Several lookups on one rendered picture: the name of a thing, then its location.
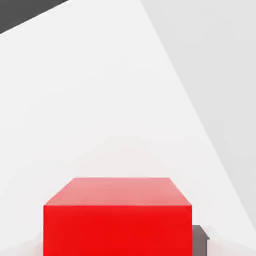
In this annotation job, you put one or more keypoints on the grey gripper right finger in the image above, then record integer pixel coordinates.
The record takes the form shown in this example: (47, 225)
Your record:
(199, 242)

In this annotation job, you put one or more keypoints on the small red cube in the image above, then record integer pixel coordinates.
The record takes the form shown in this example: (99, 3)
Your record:
(118, 230)

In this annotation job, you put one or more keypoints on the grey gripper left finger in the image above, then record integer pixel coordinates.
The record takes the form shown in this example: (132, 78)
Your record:
(37, 250)

